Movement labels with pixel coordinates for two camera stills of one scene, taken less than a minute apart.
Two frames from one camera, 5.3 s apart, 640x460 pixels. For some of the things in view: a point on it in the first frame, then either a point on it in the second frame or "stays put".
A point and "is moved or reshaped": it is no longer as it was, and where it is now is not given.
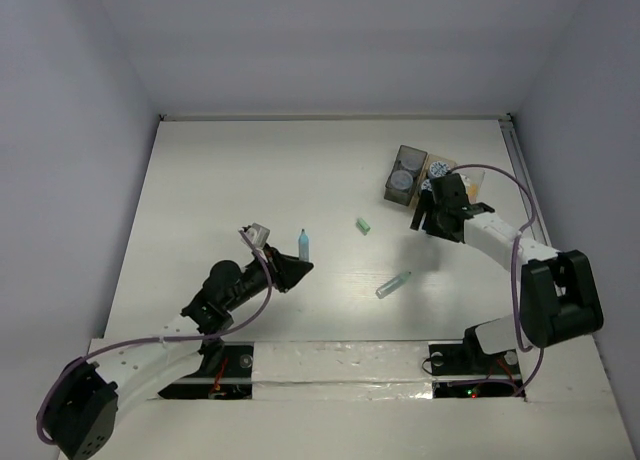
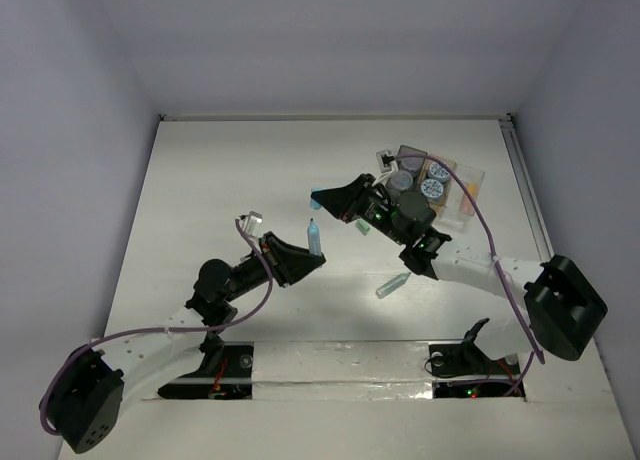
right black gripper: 427,203 → 346,201
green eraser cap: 362,226 stays put
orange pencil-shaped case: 473,193 stays put
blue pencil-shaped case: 303,247 is moved or reshaped
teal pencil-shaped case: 393,284 stays put
